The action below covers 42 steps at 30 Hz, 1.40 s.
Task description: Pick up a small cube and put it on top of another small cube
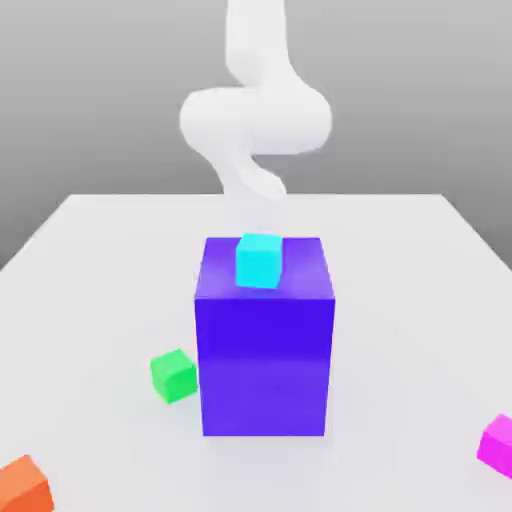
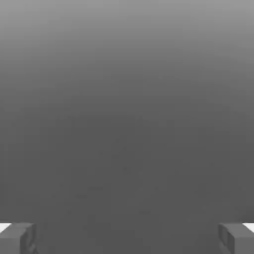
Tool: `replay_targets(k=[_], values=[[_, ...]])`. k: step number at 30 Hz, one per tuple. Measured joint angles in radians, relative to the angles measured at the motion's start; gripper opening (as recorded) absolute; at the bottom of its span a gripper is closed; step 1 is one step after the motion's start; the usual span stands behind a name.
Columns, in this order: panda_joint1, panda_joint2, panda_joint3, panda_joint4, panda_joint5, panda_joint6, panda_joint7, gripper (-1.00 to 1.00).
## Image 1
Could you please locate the large purple box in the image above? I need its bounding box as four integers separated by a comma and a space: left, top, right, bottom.
193, 236, 336, 438

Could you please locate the small orange cube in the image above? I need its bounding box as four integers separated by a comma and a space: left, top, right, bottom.
0, 454, 56, 512

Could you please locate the small green cube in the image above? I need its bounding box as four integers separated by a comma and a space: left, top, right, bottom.
149, 348, 200, 405

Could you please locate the small cyan cube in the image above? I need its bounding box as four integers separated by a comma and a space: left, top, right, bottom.
234, 232, 284, 290

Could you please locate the small magenta cube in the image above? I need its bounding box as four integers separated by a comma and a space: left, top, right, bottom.
475, 413, 512, 480

